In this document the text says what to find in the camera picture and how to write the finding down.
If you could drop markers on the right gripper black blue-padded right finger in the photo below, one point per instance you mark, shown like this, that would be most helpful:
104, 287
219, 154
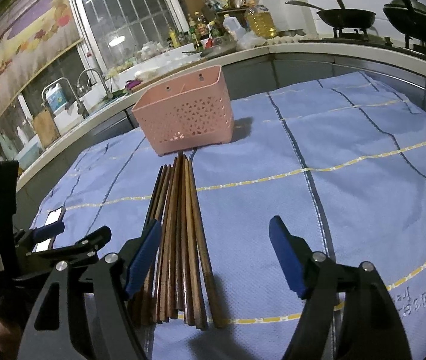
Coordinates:
371, 327

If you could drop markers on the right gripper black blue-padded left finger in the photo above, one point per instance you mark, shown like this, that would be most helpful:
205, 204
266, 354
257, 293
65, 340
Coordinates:
81, 311

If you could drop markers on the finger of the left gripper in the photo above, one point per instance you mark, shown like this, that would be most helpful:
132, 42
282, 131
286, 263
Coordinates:
86, 247

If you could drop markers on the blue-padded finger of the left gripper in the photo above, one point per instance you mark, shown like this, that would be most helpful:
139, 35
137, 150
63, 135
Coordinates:
38, 235

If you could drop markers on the dark wooden chopstick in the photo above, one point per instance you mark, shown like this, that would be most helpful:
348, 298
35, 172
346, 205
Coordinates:
154, 212

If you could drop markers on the chrome kitchen faucet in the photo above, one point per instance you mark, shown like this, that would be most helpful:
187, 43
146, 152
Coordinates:
71, 96

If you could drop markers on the wooden cutting board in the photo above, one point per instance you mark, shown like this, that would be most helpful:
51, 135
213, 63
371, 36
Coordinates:
45, 127

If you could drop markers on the blue-labelled detergent jug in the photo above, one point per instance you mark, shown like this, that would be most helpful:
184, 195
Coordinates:
55, 97

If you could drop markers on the blue checked tablecloth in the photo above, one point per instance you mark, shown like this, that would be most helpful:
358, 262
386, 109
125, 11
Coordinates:
343, 162

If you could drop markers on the floral window blind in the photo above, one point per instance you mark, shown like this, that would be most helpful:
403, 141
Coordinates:
33, 34

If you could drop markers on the pink perforated utensil basket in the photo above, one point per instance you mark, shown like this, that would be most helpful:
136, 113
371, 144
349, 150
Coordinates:
186, 112

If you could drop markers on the gas stove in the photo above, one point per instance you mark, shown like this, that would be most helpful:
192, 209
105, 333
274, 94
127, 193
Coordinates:
362, 37

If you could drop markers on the white plastic jug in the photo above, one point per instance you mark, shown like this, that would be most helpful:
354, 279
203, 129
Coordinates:
232, 25

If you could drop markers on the yellow cooking oil bottle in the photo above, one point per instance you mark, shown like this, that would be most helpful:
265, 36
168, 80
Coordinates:
260, 20

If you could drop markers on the black lidded wok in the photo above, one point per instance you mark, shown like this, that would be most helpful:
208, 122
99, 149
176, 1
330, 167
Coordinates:
408, 17

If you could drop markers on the black wok with handle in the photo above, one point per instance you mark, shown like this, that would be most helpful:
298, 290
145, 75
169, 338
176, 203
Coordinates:
342, 17

